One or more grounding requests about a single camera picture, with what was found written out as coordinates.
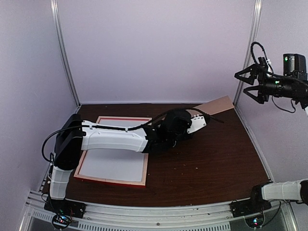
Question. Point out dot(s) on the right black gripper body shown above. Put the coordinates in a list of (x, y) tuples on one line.
[(283, 88)]

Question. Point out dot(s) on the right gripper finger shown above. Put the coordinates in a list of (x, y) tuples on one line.
[(248, 75), (258, 97)]

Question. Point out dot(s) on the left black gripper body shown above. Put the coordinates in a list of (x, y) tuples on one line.
[(174, 141)]

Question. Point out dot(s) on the brown backing board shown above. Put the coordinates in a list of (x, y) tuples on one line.
[(216, 106)]

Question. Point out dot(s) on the wooden picture frame red edge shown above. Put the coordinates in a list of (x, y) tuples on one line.
[(81, 168)]

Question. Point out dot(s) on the landscape photo print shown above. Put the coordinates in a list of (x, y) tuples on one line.
[(113, 166)]

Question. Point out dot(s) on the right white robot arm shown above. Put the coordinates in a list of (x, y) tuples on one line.
[(294, 67)]

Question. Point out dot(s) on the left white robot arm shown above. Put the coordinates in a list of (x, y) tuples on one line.
[(81, 135)]

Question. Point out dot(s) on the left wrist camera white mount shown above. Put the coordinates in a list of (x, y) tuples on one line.
[(198, 122)]

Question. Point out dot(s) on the right aluminium corner post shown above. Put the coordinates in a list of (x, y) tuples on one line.
[(252, 37)]

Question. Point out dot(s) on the aluminium corner post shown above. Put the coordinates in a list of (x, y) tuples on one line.
[(64, 57), (252, 37)]

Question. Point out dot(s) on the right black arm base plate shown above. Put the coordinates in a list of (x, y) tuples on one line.
[(248, 207)]

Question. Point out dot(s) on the aluminium front rail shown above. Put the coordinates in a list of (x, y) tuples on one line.
[(216, 217)]

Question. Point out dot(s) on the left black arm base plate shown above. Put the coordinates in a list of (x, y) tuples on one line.
[(66, 207)]

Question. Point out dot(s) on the left aluminium corner post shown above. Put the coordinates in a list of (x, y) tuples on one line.
[(64, 57)]

